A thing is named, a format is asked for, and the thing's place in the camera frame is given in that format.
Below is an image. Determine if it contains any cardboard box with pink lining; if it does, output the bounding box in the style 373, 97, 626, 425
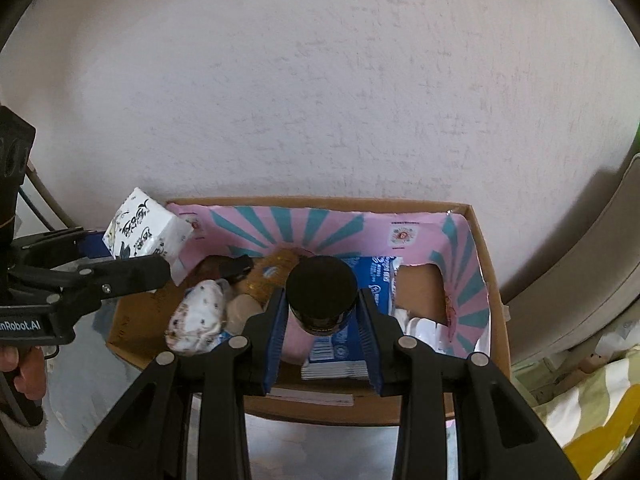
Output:
106, 196, 512, 426

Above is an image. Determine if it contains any floral blanket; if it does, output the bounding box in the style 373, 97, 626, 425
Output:
47, 305, 640, 480

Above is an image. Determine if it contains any beige round sponge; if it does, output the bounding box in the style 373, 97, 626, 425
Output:
227, 294, 267, 334

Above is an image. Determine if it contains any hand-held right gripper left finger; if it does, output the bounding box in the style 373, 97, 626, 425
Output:
62, 287, 291, 480

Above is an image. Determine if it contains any pink jar with black lid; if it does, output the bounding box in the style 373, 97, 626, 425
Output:
282, 255, 359, 367

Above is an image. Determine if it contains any white plastic wrapper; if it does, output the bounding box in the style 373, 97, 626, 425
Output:
394, 304, 452, 357

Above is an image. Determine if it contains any black cable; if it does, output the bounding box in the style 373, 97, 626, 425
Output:
17, 187, 57, 235

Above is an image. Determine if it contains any blue and white packet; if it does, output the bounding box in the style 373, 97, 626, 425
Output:
300, 255, 404, 381

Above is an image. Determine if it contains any curved tan rail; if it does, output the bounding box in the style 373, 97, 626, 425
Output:
25, 159, 78, 233

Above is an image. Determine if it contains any person's left forearm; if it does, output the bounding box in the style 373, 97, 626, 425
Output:
0, 387, 51, 476

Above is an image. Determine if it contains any person's left hand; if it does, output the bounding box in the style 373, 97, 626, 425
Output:
0, 347, 46, 401

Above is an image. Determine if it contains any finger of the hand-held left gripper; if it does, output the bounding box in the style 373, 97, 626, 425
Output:
10, 226, 108, 270
9, 254, 172, 322

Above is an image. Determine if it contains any white spotted cloth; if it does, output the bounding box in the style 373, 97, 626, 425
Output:
166, 280, 229, 356

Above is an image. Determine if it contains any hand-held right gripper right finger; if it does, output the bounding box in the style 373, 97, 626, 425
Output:
356, 287, 583, 480

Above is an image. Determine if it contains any white printed tissue packet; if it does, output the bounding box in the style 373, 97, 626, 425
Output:
102, 187, 195, 286

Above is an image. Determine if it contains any gold patterned pouch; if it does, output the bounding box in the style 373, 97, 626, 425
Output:
245, 249, 301, 302

